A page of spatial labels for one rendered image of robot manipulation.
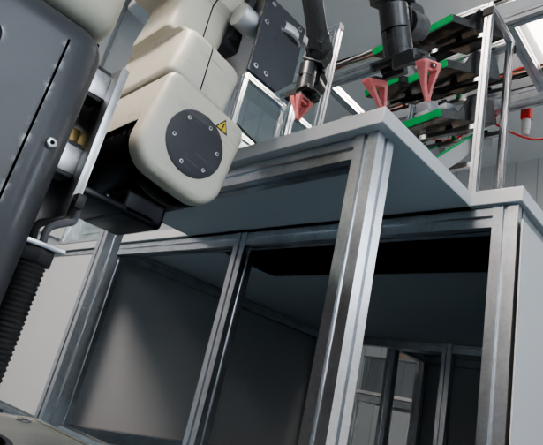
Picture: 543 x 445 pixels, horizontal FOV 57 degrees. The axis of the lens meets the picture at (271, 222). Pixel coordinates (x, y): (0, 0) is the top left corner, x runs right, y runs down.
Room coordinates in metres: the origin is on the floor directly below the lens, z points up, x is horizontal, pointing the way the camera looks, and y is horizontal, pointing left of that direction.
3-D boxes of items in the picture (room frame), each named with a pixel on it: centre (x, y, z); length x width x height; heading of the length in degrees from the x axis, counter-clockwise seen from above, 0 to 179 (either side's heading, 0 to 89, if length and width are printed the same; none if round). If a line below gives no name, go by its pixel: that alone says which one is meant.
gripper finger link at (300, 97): (1.36, 0.00, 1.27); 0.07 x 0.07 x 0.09; 43
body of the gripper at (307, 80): (1.35, 0.00, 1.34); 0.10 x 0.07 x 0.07; 43
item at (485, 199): (1.83, -0.44, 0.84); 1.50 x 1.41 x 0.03; 43
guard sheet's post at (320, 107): (1.77, -0.09, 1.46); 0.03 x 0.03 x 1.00; 43
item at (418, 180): (1.23, -0.09, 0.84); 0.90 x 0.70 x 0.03; 42
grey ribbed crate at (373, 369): (3.38, -1.19, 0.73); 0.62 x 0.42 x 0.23; 43
